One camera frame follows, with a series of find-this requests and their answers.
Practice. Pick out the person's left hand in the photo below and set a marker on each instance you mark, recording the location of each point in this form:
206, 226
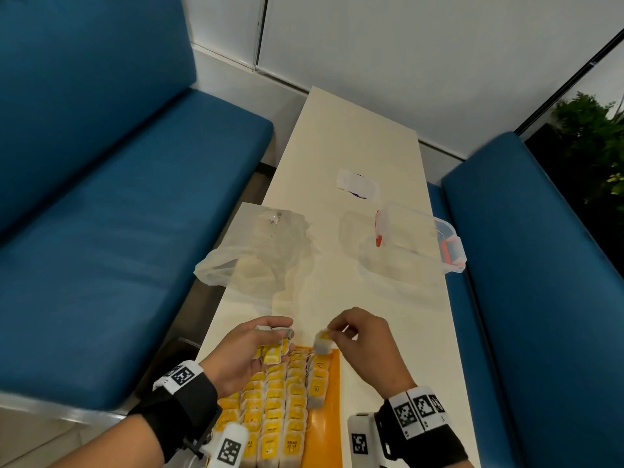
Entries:
229, 360

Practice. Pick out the person's right hand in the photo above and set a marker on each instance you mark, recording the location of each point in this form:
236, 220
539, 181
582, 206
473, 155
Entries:
375, 355

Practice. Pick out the bunch of tea bags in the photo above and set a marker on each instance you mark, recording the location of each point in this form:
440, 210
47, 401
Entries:
273, 353

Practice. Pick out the yellow tagged tea bag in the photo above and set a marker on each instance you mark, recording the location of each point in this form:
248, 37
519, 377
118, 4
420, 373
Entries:
322, 342

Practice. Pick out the yellow tray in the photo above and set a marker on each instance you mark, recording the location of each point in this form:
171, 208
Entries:
334, 409

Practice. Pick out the row of tea bags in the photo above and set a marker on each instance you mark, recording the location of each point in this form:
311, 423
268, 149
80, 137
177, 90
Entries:
278, 414

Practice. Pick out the clear plastic bag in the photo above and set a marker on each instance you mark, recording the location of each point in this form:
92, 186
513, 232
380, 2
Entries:
258, 248

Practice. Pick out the clear box with red latches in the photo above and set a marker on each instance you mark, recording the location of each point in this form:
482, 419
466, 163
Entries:
414, 238

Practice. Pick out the person's right forearm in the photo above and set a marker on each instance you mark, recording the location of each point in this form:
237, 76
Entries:
429, 448

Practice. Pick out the person's left forearm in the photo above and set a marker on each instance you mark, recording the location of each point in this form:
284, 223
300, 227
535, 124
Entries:
146, 428

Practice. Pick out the white marker wristband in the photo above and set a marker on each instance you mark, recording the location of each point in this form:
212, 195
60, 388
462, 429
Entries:
417, 411
178, 377

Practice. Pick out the white paper patch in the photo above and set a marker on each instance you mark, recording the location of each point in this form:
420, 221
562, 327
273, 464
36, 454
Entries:
358, 184

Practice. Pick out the blue sofa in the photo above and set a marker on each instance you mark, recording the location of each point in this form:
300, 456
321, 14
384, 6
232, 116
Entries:
122, 214
541, 307

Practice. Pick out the green leafy plant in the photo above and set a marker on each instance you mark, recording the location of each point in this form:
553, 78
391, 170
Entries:
590, 136

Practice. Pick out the black metal pole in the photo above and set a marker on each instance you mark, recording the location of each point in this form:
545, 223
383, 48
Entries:
570, 80

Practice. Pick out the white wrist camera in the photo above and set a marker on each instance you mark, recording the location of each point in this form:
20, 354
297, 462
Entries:
361, 441
229, 448

